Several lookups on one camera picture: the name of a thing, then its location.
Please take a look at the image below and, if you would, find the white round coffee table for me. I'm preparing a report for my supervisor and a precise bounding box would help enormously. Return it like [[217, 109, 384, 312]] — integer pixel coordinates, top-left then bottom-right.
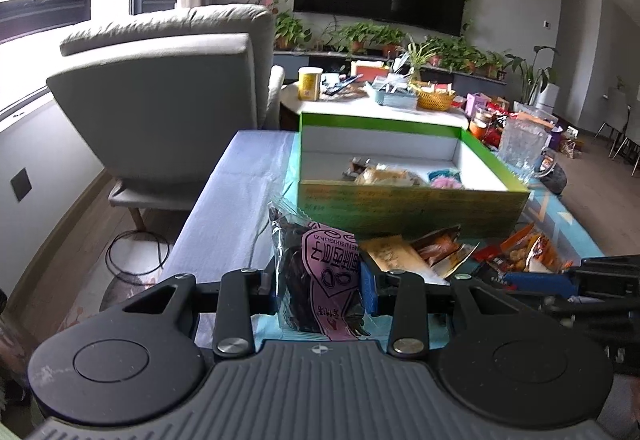
[[280, 83, 471, 131]]

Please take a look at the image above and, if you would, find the clear glass pitcher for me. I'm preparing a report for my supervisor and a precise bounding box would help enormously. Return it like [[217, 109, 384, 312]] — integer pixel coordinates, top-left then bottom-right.
[[498, 120, 556, 181]]

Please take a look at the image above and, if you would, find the black floor cable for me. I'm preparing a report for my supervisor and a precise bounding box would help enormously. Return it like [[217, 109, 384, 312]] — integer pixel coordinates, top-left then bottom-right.
[[105, 229, 173, 277]]

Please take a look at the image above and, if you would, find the brown snack packet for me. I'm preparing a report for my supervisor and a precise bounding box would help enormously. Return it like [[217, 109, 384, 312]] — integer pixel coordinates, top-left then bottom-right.
[[412, 226, 481, 278]]

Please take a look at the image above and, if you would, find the pale printed snack packet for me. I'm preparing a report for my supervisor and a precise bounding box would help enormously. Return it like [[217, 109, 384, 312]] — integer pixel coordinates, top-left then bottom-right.
[[360, 235, 448, 286]]

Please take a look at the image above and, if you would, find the clear orange-edged snack packet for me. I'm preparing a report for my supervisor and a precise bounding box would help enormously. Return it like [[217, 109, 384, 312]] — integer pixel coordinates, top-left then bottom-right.
[[500, 223, 573, 273]]

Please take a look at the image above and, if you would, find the row of potted plants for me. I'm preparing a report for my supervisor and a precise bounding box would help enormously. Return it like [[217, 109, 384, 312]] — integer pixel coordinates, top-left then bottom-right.
[[425, 36, 506, 78]]

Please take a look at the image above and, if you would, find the tall leafy floor plant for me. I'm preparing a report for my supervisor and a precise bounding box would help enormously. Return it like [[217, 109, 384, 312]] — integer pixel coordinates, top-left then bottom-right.
[[505, 45, 558, 104]]

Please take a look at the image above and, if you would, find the green cardboard box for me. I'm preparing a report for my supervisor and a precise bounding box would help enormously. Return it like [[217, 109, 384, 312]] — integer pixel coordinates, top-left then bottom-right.
[[297, 113, 531, 241]]

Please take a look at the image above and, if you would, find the red snack packet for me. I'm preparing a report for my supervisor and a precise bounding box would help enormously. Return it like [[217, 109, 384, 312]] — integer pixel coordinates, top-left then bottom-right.
[[472, 245, 506, 271]]

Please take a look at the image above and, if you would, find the light blue tray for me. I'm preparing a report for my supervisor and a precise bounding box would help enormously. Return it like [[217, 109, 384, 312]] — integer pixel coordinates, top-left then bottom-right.
[[367, 76, 420, 108]]

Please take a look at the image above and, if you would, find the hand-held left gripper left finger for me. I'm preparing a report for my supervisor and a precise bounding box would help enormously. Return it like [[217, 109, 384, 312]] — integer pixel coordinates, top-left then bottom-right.
[[122, 265, 279, 361]]

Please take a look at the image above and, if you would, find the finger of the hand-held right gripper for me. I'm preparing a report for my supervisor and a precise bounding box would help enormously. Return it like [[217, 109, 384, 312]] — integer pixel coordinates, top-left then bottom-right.
[[502, 270, 583, 298], [580, 256, 640, 281]]

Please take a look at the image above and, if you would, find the lavender tablecloth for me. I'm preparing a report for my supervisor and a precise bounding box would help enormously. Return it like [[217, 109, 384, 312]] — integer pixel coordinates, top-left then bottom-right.
[[160, 129, 301, 281]]

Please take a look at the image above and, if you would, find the spider plant in vase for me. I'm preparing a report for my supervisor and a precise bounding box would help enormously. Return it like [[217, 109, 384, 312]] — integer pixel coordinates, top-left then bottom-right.
[[395, 38, 441, 84]]

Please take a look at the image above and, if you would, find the dark plum packet pink label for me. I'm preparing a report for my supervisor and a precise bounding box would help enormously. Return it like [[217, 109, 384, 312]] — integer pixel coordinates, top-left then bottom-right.
[[267, 201, 372, 341]]

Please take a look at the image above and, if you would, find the black wall socket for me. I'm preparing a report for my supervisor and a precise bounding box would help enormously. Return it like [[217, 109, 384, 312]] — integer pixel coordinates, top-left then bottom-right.
[[10, 165, 33, 202]]

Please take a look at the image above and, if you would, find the dark television cabinet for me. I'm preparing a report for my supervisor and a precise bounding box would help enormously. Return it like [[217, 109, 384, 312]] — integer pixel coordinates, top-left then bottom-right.
[[272, 49, 511, 86]]

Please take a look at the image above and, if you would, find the white cylindrical planter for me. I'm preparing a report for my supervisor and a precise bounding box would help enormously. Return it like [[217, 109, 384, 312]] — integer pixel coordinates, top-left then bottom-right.
[[534, 83, 560, 113]]

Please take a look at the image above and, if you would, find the white dining chair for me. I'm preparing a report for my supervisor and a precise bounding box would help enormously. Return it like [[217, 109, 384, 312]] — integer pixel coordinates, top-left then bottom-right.
[[595, 88, 640, 163]]

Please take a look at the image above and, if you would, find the yellow canister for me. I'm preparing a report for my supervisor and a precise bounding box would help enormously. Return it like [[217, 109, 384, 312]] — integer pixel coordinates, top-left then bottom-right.
[[298, 67, 323, 102]]

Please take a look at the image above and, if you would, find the wide potted green plant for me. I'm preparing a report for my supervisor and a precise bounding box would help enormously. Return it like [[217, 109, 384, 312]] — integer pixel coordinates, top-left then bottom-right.
[[332, 23, 406, 55]]

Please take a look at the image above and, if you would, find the small potted green plant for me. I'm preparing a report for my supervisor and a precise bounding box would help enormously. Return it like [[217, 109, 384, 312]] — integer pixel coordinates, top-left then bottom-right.
[[274, 13, 312, 50]]

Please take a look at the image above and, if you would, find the dark round bag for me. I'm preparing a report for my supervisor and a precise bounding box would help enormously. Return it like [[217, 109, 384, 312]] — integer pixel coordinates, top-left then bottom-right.
[[542, 160, 568, 195]]

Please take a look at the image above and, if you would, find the orange wicker basket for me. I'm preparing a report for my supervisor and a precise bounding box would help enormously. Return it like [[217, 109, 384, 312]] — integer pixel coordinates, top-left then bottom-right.
[[416, 88, 457, 111]]

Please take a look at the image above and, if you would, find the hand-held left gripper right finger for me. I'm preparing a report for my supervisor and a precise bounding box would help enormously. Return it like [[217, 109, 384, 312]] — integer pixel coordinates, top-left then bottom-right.
[[359, 263, 507, 360]]

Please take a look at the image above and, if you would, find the grey armchair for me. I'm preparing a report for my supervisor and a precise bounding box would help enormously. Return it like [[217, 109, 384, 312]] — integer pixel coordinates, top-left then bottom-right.
[[46, 4, 286, 231]]

